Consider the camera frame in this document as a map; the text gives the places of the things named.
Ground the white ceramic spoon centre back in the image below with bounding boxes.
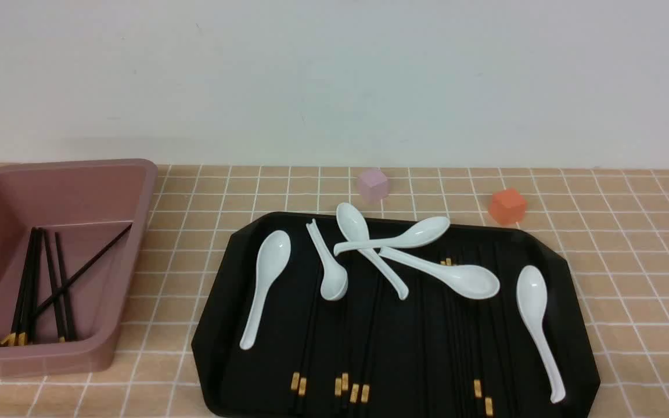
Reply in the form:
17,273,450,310
336,202,409,301

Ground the pink foam cube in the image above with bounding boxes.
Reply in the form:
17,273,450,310
357,168,390,202

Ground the white ceramic spoon upside down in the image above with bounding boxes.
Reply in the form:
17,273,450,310
306,219,348,301

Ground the white ceramic spoon far left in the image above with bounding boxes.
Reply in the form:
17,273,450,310
239,230,292,350

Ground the white ceramic spoon top right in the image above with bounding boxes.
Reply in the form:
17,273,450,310
333,217,451,256

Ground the black plastic tray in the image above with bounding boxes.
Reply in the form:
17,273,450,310
192,212,602,417

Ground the black chopstick reversed gold tip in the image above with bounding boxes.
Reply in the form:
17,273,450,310
444,287,474,417

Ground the white ceramic spoon centre right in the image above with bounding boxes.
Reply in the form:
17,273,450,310
380,248,500,301

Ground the orange foam cube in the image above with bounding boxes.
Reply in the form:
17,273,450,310
488,188,528,226

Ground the black chopstick in bin diagonal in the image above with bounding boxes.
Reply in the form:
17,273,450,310
33,224,132,318

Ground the white ceramic spoon far right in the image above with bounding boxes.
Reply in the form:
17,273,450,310
517,265,566,404

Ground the pink plastic bin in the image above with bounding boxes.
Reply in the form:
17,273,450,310
0,159,157,379

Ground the black chopstick in bin leftmost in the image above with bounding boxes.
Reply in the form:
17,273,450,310
0,228,37,347

